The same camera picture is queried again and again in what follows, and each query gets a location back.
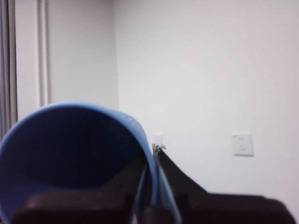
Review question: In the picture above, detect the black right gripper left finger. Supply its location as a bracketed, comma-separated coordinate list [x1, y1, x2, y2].
[9, 150, 149, 224]

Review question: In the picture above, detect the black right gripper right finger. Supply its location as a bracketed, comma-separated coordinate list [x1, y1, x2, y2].
[158, 148, 293, 224]

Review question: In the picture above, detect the blue ribbed plastic cup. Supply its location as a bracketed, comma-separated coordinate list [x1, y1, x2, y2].
[0, 100, 183, 224]

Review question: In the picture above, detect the grey pleated window curtain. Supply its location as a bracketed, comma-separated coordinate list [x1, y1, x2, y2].
[0, 0, 19, 136]

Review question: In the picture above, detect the white wall socket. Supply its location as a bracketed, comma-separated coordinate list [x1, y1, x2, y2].
[231, 133, 255, 157]

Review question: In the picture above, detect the white vertical wall pipe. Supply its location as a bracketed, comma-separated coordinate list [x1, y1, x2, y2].
[36, 0, 51, 107]

